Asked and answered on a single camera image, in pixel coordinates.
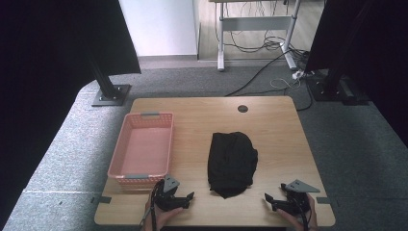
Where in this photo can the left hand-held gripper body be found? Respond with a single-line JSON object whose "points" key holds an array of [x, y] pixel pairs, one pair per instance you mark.
{"points": [[165, 199]]}

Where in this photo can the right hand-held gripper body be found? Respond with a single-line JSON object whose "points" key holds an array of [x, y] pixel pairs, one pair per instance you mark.
{"points": [[295, 202]]}

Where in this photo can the pink plastic basket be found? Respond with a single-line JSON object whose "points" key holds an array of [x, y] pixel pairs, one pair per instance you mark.
{"points": [[146, 150]]}

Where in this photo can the black cloth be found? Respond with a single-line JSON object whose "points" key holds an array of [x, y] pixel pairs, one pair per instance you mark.
{"points": [[231, 163]]}

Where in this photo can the person's right hand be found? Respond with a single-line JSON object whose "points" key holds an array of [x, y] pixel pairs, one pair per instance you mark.
{"points": [[296, 223]]}

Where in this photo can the person's left hand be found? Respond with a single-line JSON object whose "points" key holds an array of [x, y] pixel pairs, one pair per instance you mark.
{"points": [[160, 219]]}

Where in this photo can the grey tape strip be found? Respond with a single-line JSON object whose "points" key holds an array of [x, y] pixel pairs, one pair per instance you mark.
{"points": [[102, 199], [323, 200]]}

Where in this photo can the black metal stand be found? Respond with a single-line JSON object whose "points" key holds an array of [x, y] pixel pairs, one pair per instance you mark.
{"points": [[333, 86], [109, 93]]}

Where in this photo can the white power strip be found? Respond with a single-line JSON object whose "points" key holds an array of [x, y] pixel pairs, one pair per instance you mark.
{"points": [[298, 74]]}

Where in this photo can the black curtain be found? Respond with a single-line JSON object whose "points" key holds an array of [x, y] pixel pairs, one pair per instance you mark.
{"points": [[369, 38], [57, 35]]}

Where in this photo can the white desk frame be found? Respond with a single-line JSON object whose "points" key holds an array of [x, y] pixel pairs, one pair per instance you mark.
{"points": [[253, 24]]}

